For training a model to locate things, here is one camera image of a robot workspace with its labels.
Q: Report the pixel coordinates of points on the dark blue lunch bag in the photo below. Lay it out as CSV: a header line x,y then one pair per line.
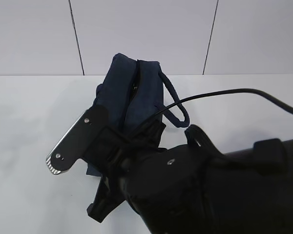
x,y
132,91

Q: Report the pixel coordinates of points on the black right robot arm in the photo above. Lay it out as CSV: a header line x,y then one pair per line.
x,y
246,192

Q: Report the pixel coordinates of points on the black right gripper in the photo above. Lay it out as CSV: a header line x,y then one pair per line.
x,y
166,189

